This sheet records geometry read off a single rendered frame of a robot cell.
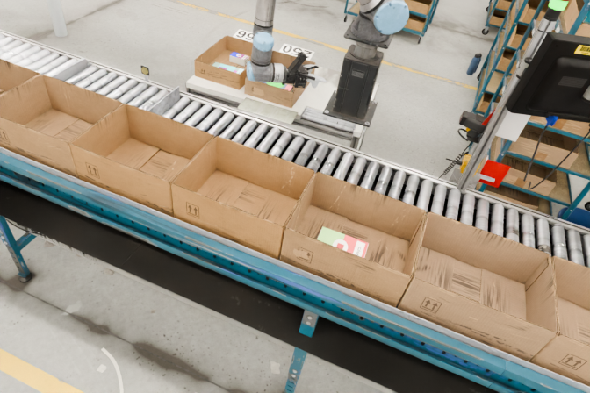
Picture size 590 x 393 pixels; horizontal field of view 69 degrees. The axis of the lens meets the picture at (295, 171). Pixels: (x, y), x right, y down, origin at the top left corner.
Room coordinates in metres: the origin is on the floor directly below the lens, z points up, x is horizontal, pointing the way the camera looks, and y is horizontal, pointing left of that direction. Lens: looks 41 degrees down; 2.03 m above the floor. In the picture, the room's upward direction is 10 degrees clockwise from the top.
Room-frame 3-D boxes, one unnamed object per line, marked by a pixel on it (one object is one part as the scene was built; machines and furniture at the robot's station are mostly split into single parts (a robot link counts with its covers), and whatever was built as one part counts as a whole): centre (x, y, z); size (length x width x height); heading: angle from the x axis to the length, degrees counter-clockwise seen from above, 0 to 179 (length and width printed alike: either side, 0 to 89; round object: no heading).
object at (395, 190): (1.36, -0.43, 0.72); 0.52 x 0.05 x 0.05; 165
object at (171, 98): (1.68, 0.73, 0.76); 0.46 x 0.01 x 0.09; 165
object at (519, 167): (2.08, -1.30, 0.59); 0.40 x 0.30 x 0.10; 163
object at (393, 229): (0.95, -0.22, 0.97); 0.39 x 0.29 x 0.17; 75
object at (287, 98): (2.18, 0.16, 0.80); 0.38 x 0.28 x 0.10; 166
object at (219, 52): (2.27, 0.47, 0.80); 0.38 x 0.28 x 0.10; 166
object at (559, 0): (1.55, -0.77, 1.62); 0.05 x 0.05 x 0.06
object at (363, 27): (2.06, -0.25, 1.24); 0.19 x 0.19 x 0.10
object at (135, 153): (1.16, 0.54, 0.97); 0.39 x 0.29 x 0.17; 75
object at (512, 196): (2.09, -1.30, 0.39); 0.40 x 0.30 x 0.10; 165
